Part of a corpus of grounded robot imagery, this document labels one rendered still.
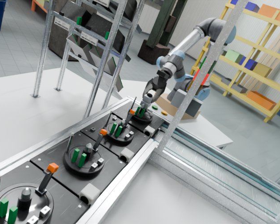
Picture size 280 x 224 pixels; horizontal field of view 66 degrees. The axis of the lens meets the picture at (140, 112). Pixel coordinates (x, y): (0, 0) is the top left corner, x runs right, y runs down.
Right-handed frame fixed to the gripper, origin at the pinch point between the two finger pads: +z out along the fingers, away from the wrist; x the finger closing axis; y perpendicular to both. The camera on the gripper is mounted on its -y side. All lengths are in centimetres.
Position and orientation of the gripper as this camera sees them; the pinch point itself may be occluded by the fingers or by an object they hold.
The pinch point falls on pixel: (148, 98)
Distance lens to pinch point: 112.9
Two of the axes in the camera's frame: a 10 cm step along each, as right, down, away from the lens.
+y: 0.1, 3.8, 9.2
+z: -5.4, 7.8, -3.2
